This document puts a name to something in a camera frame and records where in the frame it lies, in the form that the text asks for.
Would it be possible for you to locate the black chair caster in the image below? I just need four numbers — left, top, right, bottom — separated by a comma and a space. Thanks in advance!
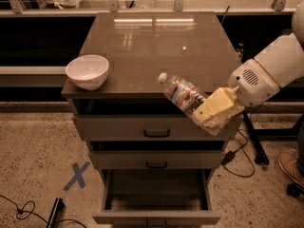
287, 182, 304, 198

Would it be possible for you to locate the black power strip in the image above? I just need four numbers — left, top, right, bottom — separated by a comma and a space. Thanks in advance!
46, 198, 65, 228

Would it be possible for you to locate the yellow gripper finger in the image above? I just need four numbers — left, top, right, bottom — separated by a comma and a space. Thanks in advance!
192, 85, 244, 124

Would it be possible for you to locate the grey middle drawer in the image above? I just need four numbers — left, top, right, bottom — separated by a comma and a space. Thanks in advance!
89, 150, 222, 170

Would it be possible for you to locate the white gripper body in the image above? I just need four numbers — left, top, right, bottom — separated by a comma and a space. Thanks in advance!
228, 59, 280, 107

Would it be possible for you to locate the clear plastic water bottle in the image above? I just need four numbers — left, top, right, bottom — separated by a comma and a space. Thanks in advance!
158, 72, 228, 136

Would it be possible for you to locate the black stand leg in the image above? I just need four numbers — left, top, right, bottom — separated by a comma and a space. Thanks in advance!
242, 111, 269, 165

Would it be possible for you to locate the tan work shoe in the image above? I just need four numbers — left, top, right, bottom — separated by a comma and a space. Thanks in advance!
278, 152, 304, 187

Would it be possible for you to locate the metal railing frame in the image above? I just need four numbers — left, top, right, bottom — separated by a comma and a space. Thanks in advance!
0, 0, 304, 17

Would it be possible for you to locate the person leg in jeans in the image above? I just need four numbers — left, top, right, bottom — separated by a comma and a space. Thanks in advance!
296, 122, 304, 177

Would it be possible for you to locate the white ceramic bowl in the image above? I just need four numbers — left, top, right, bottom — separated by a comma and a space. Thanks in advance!
66, 54, 109, 90

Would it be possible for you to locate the grey open bottom drawer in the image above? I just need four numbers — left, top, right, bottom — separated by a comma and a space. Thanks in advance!
92, 169, 220, 227

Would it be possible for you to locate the blue tape cross mark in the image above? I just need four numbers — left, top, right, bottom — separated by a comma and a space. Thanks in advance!
64, 161, 90, 191

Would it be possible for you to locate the grey top drawer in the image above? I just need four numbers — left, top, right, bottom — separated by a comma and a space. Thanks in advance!
73, 115, 243, 142

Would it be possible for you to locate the grey drawer cabinet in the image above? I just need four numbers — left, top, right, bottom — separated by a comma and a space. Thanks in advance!
61, 11, 258, 182

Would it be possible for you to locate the black floor cable left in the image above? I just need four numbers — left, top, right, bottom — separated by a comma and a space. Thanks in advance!
0, 194, 88, 228

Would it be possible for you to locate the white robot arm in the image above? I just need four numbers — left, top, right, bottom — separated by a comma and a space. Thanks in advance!
192, 2, 304, 124

